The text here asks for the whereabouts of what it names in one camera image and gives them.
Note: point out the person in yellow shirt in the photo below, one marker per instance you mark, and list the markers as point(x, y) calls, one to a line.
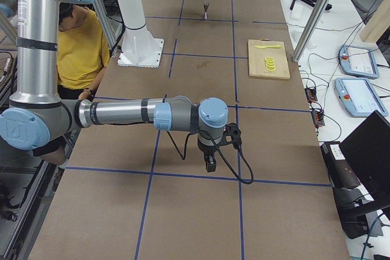
point(83, 52)

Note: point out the teach pendant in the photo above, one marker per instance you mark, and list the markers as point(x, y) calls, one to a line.
point(359, 97)
point(358, 61)

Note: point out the near teach pendant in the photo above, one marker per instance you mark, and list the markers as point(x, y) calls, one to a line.
point(359, 97)

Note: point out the bamboo cutting board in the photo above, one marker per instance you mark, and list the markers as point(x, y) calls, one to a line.
point(257, 65)

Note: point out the far teach pendant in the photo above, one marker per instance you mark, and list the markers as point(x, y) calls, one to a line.
point(358, 61)

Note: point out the black monitor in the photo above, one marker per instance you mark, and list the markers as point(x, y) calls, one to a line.
point(366, 150)

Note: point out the yellow plastic knife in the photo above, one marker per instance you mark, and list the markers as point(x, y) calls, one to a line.
point(267, 46)

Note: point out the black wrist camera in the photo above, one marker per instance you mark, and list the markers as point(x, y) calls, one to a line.
point(232, 135)

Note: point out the black computer box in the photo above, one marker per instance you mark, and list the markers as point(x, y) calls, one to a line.
point(339, 170)

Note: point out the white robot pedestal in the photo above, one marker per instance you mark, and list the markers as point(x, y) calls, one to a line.
point(139, 48)

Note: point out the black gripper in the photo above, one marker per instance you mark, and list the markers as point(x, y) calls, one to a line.
point(206, 151)

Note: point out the aluminium frame post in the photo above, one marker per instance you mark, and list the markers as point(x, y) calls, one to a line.
point(313, 20)

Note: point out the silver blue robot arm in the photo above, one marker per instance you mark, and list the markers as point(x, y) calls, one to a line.
point(37, 115)

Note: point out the steel double jigger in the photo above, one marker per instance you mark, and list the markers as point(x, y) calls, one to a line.
point(205, 6)

